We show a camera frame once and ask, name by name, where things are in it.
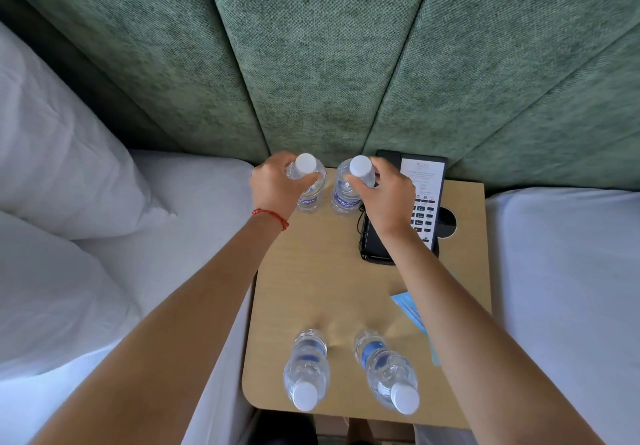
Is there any person's left hand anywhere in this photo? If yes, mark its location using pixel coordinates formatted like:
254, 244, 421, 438
249, 151, 326, 222

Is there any red string bracelet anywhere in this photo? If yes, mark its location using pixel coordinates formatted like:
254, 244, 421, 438
251, 208, 290, 232

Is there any light blue paper leaflet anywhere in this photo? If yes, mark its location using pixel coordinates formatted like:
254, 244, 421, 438
389, 290, 442, 367

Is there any green upholstered headboard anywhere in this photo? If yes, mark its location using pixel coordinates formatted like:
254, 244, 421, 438
0, 0, 640, 196

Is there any black desk telephone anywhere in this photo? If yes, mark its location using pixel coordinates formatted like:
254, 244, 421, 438
359, 149, 449, 265

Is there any clear plastic water bottle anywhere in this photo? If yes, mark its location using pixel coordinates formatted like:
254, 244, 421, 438
282, 329, 332, 413
285, 153, 328, 214
330, 155, 377, 215
353, 330, 421, 417

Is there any white pillow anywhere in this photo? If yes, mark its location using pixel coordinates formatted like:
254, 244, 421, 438
0, 22, 177, 241
0, 209, 144, 381

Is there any black telephone cord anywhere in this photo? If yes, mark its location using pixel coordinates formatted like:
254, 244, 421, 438
356, 203, 397, 265

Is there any person's left forearm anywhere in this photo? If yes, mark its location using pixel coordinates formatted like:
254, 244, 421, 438
29, 212, 290, 445

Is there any person's right hand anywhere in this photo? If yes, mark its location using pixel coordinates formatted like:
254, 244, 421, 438
357, 157, 418, 241

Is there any person's right forearm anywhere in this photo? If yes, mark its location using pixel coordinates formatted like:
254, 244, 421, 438
372, 227, 607, 445

